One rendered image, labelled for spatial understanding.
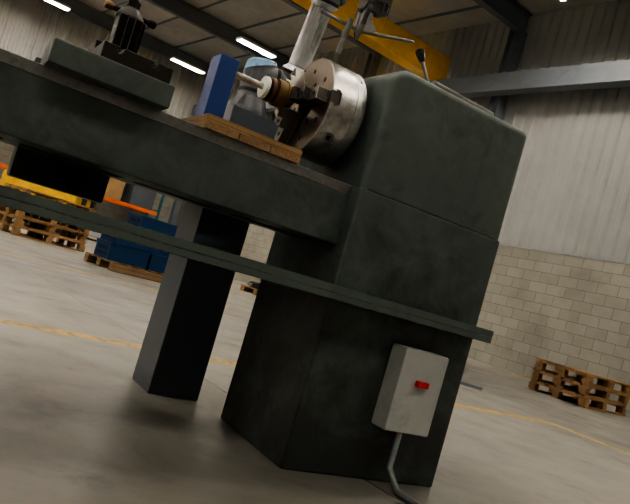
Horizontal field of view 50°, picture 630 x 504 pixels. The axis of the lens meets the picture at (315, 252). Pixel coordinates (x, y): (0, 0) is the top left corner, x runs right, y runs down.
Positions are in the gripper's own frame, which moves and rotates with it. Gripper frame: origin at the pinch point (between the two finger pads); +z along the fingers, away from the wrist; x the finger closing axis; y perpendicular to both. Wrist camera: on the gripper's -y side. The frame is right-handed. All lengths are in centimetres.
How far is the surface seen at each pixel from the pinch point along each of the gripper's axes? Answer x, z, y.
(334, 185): -20, 47, 1
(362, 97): -13.4, 19.1, 3.7
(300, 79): 3.6, 18.7, -11.6
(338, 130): -15.2, 31.1, -1.1
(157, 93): -33, 40, -57
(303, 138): -8.0, 36.5, -8.4
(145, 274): 660, 232, 75
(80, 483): -70, 124, -53
